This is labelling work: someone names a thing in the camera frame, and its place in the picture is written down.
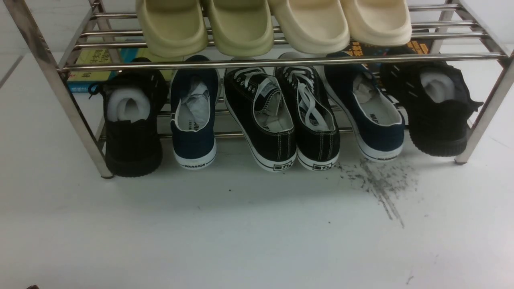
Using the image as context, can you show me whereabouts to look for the navy slip-on shoe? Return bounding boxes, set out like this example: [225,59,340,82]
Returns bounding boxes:
[321,63,405,162]
[169,68,222,170]

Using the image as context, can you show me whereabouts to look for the stainless steel shoe rack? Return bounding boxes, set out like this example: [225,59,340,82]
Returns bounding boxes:
[4,0,513,179]

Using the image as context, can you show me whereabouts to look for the left black canvas sneaker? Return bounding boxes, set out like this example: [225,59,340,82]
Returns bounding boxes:
[223,67,297,172]

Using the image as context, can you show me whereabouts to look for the black canvas sneaker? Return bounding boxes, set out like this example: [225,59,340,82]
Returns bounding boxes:
[223,67,297,172]
[273,66,340,171]

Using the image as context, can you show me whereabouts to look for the right black canvas sneaker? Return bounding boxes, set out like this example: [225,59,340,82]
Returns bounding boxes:
[273,66,340,171]

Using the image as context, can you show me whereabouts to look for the right olive foam slipper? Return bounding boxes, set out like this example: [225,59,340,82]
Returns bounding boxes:
[201,0,274,57]

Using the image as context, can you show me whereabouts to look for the olive foam slipper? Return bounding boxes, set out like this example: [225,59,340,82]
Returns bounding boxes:
[201,0,274,57]
[135,0,208,57]

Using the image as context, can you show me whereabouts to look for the left cream foam slipper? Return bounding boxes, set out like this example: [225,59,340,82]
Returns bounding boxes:
[268,0,350,54]

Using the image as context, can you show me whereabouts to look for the cream foam slipper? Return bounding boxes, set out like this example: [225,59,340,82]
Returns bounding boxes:
[268,0,350,54]
[340,0,412,47]

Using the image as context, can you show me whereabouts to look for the left black mesh sneaker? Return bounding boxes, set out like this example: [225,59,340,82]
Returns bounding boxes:
[88,68,168,177]

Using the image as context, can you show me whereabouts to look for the black mesh sneaker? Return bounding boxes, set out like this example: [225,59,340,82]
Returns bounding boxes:
[379,61,483,157]
[88,68,168,177]

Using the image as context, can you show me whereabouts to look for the left olive foam slipper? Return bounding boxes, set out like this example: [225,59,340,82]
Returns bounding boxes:
[135,0,208,57]

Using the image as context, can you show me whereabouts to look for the right cream foam slipper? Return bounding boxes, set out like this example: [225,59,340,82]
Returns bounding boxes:
[340,0,412,47]

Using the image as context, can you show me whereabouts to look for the yellow and blue book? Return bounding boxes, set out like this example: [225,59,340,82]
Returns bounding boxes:
[67,45,183,93]

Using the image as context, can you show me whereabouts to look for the right black mesh sneaker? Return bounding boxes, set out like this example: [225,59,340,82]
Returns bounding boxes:
[379,61,483,157]

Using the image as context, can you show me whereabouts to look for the black and orange book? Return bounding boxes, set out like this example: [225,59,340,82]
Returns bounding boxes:
[343,39,434,57]

